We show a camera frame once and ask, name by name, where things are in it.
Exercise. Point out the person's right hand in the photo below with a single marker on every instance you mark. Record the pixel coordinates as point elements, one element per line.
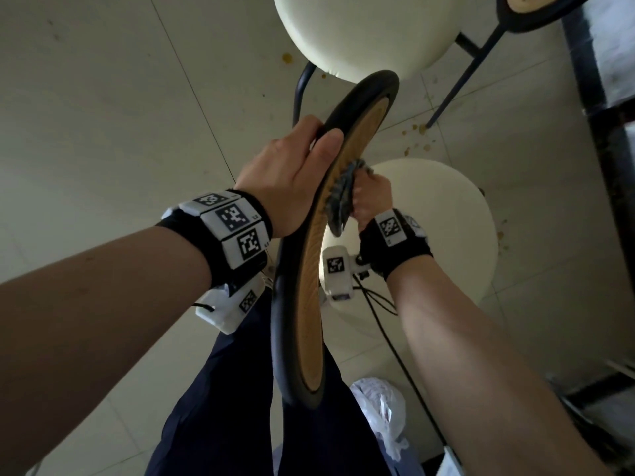
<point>372,195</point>

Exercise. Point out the person's left hand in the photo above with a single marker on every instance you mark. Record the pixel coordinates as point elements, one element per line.
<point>283,188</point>

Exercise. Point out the blue patterned cleaning cloth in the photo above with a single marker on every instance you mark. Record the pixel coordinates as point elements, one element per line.
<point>342,198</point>

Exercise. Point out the cream seat cane back chair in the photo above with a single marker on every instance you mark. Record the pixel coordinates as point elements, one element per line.
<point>362,34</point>
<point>310,302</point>

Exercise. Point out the person's right forearm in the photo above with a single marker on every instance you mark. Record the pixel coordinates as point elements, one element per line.
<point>476,371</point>

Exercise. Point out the person's left forearm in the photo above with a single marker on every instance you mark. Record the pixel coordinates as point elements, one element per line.
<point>89,342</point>

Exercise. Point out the person's dark trousers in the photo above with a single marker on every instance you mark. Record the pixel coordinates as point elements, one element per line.
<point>223,406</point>

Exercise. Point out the black right wristband with markers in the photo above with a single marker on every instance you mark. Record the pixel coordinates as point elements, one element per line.
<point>397,247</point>

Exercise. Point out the black wristband with markers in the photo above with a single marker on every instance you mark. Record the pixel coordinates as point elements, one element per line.
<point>223,237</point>
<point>397,247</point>

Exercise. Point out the black left wristband with markers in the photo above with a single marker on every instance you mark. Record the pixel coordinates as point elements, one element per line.
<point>223,237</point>

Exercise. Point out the white right wrist tracker box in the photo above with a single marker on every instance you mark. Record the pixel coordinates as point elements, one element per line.
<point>336,272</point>

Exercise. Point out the white wrist tracker box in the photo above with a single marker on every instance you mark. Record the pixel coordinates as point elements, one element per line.
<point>228,307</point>
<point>336,272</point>

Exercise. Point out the white left wrist tracker box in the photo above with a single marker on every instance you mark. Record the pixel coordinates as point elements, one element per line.
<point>228,307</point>

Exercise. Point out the white plastic bag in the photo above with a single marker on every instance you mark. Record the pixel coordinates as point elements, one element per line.
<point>379,411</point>

